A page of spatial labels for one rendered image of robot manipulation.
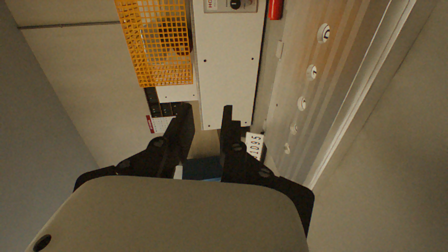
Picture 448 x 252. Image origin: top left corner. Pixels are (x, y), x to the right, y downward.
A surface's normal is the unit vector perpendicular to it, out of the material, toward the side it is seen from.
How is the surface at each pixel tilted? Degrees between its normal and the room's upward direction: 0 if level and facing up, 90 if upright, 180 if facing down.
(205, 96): 90
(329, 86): 0
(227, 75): 90
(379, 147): 0
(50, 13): 90
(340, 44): 0
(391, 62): 90
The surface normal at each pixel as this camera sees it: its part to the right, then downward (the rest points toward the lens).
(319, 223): -0.99, 0.09
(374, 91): 0.15, 0.62
